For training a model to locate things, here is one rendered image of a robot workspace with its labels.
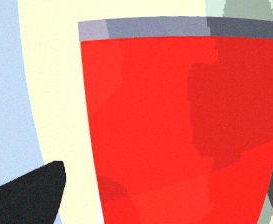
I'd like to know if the red rectangular block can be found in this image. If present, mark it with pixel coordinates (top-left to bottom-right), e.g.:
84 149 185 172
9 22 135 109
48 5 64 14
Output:
77 15 273 224

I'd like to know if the white flat bar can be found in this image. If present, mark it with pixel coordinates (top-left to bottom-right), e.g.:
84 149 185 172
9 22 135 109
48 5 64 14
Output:
97 190 104 224

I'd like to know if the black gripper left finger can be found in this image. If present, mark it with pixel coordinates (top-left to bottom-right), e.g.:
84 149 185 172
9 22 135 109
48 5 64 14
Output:
0 160 67 224

